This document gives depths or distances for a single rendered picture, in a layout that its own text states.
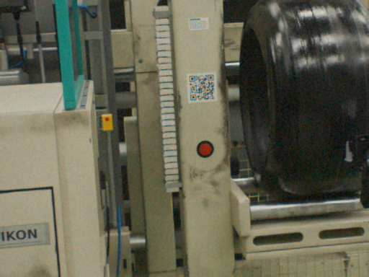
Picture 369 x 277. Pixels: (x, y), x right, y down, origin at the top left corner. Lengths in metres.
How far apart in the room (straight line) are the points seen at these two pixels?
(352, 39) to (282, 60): 0.17
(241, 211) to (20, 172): 0.77
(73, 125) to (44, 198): 0.12
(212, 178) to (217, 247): 0.19
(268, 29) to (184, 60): 0.22
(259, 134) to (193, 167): 0.39
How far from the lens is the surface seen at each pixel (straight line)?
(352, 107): 1.75
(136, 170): 2.64
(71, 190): 1.18
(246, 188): 2.13
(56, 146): 1.17
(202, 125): 1.87
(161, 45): 1.86
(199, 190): 1.90
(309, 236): 1.89
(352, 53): 1.77
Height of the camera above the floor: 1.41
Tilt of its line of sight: 10 degrees down
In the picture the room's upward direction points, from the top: 3 degrees counter-clockwise
